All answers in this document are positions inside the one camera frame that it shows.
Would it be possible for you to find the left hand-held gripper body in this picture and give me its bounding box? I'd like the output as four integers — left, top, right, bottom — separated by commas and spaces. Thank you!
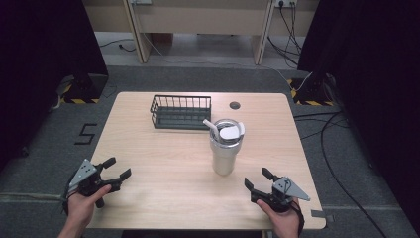
67, 158, 123, 209

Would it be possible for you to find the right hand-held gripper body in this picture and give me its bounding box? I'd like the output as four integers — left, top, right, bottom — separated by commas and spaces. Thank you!
250, 176, 312, 213

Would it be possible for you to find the white tumbler with straw lid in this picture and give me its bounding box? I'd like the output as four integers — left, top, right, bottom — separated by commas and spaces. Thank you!
202, 118, 247, 177

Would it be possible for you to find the black wire basket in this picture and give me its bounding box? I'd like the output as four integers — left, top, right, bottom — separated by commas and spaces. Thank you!
150, 94, 213, 131

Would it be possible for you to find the person's right hand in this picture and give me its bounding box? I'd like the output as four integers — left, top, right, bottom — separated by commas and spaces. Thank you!
256, 197, 302, 238

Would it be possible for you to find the person's left hand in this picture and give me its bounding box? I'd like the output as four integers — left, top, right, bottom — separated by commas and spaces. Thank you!
65, 183, 113, 230

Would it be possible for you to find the grey tape strip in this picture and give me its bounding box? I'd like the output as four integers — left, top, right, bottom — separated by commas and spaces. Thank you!
310, 208, 336, 223

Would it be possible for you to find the black stand base striped tape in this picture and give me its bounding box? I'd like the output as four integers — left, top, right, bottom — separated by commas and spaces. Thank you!
286, 71, 337, 108
58, 72, 110, 105

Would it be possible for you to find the black curtain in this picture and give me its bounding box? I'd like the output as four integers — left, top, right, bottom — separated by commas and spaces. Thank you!
296, 0, 420, 229
0, 0, 110, 173

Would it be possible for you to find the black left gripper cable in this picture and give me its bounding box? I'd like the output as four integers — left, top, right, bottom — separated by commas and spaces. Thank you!
60, 179, 80, 216

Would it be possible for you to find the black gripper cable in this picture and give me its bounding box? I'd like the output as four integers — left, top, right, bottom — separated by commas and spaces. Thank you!
290, 197, 306, 238
60, 179, 80, 216

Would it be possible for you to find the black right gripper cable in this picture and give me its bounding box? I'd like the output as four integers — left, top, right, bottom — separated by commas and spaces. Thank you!
290, 197, 306, 238

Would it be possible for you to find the long black floor cable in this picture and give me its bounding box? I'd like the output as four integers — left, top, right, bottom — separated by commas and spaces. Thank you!
292, 111, 388, 238

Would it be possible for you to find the short black floor cable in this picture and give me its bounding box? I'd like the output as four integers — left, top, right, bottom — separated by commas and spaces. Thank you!
98, 38, 138, 54

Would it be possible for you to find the bundle of black hanging cables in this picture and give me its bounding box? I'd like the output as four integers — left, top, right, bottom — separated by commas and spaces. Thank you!
266, 0, 304, 69

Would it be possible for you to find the white wall socket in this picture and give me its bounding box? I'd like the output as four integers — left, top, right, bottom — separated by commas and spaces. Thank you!
274, 0, 299, 9

